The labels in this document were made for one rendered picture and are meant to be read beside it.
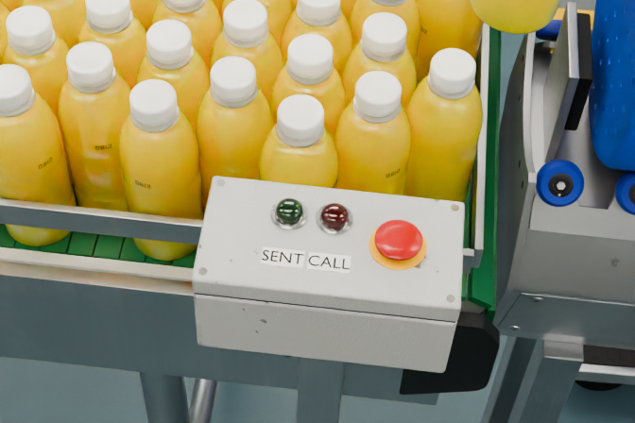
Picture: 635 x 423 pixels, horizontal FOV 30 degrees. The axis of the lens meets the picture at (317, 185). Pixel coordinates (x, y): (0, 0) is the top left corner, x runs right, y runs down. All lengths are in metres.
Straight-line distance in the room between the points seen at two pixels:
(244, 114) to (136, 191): 0.12
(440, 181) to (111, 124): 0.30
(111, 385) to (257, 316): 1.20
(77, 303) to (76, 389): 0.94
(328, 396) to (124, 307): 0.22
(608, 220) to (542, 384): 0.37
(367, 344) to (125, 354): 0.37
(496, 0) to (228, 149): 0.28
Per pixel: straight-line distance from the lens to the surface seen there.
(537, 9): 0.92
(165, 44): 1.04
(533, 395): 1.51
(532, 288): 1.22
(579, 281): 1.21
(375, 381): 1.21
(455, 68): 1.03
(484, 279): 1.14
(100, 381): 2.10
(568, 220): 1.16
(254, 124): 1.03
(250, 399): 2.07
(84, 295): 1.15
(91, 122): 1.05
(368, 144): 1.02
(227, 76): 1.01
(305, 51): 1.03
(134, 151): 1.02
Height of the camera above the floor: 1.84
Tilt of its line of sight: 52 degrees down
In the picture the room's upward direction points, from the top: 3 degrees clockwise
